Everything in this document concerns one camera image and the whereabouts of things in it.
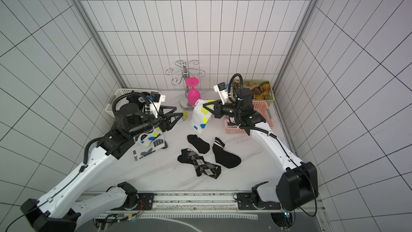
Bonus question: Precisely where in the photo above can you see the white plastic basket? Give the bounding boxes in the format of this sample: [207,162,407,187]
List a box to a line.
[105,88,164,118]

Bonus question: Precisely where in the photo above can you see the yellow brown plaid sock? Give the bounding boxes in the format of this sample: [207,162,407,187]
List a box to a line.
[258,81,270,100]

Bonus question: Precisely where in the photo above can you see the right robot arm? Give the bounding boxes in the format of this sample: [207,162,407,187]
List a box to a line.
[208,82,318,212]

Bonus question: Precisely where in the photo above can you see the black white sock pile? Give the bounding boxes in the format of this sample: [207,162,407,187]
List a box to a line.
[187,134,210,154]

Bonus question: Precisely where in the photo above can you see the black grey argyle sock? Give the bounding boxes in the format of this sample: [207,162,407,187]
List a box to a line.
[177,148,221,179]

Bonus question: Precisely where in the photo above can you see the pink plastic goblet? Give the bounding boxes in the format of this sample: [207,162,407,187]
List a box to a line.
[186,77,201,106]

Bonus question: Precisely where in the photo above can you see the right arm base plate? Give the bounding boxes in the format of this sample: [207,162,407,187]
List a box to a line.
[233,192,281,211]

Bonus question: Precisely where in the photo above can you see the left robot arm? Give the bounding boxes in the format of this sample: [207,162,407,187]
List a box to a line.
[20,91,183,232]

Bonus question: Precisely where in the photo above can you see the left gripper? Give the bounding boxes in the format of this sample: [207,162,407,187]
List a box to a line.
[129,106,184,136]

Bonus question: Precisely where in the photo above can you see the green plastic basket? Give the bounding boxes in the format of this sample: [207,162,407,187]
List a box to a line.
[243,79,274,106]

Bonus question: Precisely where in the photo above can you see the pink plastic basket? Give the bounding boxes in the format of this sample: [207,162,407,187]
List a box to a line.
[224,100,274,134]

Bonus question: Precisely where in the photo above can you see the chrome cup holder stand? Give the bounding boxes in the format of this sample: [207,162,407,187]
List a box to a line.
[165,59,206,111]

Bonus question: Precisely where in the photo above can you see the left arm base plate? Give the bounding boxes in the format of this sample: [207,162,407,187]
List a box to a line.
[112,193,155,212]

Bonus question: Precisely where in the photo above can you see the tan beige sock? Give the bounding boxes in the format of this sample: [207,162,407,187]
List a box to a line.
[232,80,262,98]

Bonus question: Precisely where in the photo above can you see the black sock white stripes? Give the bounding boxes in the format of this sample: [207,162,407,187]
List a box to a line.
[212,137,241,169]

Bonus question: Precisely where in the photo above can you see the white sock yellow blue patches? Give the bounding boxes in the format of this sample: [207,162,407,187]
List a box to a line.
[191,99,213,134]

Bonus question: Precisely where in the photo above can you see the aluminium rail frame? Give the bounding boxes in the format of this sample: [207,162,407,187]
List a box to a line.
[56,189,332,232]

